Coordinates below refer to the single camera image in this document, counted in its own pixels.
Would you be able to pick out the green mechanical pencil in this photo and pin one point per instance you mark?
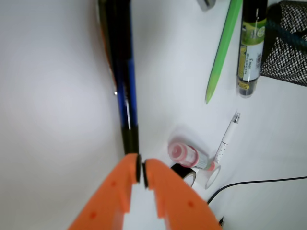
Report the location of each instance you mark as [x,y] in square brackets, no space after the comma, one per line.
[225,39]

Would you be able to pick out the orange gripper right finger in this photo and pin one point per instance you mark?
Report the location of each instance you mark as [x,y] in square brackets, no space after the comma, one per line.
[177,203]

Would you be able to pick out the white dotted pen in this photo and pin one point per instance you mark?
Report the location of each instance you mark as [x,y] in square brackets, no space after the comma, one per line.
[227,137]

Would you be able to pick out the brown tape roll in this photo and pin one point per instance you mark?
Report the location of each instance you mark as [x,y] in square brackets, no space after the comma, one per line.
[187,174]

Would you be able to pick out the red cap marker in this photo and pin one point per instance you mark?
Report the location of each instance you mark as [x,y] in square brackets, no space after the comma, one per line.
[189,157]

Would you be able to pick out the black cap green marker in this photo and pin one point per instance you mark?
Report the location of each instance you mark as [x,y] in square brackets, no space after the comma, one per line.
[251,46]

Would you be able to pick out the black mesh pen holder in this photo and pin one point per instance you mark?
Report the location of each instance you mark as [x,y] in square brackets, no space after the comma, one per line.
[285,45]

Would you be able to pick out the silver metal pen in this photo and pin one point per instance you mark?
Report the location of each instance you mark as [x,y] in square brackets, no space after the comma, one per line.
[206,5]

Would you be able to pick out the clear tape roll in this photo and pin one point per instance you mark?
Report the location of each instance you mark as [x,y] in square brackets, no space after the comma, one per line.
[206,177]

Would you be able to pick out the blue black ballpoint pen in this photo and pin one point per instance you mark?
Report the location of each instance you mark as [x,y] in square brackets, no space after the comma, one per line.
[116,29]

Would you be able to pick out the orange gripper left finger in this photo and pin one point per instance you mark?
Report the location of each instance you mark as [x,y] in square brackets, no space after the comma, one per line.
[106,208]

